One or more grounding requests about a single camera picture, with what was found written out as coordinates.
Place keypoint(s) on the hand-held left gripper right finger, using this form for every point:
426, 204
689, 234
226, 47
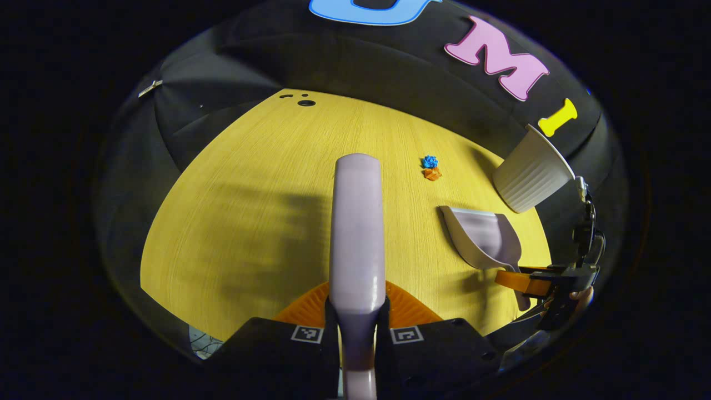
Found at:
433, 361

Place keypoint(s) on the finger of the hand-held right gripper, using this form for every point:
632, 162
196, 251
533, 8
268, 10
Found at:
522, 280

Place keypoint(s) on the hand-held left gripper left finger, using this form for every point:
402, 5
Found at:
278, 361

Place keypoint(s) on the lilac plastic dustpan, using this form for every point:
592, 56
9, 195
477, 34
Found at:
483, 236

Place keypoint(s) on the white ribbed garbage bin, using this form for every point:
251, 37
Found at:
530, 178

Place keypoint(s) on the orange paper scrap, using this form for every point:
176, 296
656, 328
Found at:
432, 174

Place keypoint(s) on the blue paper scrap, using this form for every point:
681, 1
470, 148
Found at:
429, 161

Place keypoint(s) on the wooden desktop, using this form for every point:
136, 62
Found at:
250, 166

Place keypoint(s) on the black backdrop cloth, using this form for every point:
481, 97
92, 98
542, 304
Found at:
389, 61

